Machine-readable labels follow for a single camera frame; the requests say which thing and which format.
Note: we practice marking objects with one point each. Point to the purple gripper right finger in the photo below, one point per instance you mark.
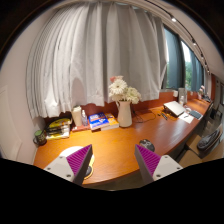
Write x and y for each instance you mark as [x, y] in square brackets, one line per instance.
[154, 167]

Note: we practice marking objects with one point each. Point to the white paper sheet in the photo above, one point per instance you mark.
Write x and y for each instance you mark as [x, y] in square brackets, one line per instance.
[186, 117]

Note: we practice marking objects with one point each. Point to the white and pink flowers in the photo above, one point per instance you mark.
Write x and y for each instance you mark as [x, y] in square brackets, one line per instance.
[120, 91]

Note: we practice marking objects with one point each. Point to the small clear bottle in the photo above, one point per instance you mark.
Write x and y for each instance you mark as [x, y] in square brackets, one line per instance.
[84, 118]

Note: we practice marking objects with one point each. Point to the stack of yellow black books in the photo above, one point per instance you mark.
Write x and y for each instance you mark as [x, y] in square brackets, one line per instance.
[58, 129]

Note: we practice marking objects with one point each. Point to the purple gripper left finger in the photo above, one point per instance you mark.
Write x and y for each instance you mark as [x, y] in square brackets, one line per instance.
[60, 167]

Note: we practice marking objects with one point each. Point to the grey curtain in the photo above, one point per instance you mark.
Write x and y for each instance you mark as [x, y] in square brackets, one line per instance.
[183, 67]

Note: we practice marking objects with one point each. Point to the silver closed laptop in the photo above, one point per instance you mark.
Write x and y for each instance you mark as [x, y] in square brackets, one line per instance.
[175, 108]

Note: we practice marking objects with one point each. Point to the black office chair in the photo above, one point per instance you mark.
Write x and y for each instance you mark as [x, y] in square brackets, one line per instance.
[206, 142]

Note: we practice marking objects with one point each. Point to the black computer mouse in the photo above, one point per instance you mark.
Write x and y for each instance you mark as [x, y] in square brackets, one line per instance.
[147, 144]

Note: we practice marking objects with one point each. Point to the yellow orange book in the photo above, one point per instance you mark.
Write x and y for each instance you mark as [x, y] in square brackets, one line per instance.
[113, 123]

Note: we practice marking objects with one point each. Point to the white curtain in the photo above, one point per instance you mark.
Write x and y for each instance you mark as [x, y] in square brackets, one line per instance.
[83, 45]

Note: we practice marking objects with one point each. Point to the white ceramic vase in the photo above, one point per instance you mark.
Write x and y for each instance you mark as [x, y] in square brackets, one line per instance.
[124, 114]

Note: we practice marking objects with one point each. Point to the blue book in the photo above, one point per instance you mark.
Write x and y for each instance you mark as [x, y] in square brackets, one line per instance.
[98, 120]

